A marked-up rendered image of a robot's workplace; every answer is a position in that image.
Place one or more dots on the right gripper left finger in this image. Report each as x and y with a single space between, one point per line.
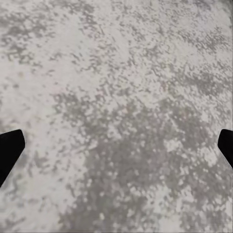
12 145

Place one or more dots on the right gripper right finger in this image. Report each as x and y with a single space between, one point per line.
225 144

